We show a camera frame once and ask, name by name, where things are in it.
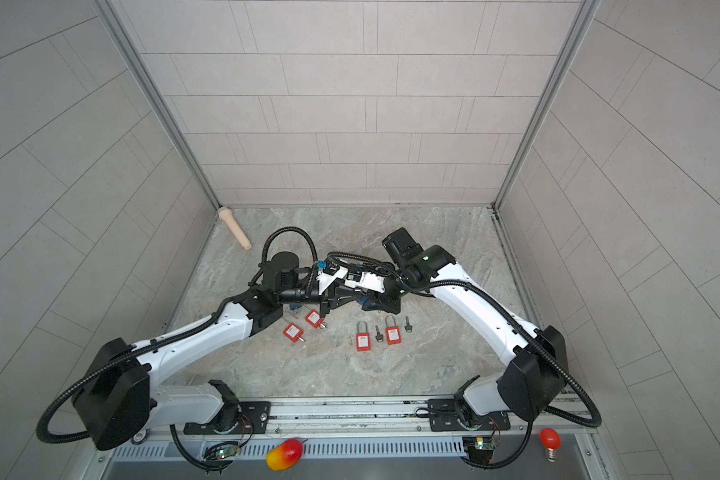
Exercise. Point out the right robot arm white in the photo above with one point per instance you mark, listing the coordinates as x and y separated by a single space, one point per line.
536 378

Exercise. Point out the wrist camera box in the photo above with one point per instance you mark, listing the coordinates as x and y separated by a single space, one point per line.
328 272
365 281

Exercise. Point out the red light bulb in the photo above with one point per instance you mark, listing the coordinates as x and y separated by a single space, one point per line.
551 441

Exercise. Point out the red padlock with label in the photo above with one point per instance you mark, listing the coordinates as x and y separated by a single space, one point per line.
362 339

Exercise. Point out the red yellow mango toy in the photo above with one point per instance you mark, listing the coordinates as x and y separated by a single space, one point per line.
286 455

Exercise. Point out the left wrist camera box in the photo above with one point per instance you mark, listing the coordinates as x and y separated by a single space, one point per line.
328 272

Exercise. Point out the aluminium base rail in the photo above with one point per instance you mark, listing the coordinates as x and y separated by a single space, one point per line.
372 437

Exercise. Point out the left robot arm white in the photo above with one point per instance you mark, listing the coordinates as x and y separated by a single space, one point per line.
121 393

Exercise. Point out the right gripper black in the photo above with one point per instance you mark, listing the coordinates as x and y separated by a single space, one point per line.
384 303

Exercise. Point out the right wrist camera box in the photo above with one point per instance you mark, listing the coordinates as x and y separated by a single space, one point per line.
365 281

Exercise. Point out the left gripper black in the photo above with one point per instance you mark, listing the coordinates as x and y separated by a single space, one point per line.
328 303

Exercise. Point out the beige cylinder peg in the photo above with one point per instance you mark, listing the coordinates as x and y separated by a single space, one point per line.
227 218

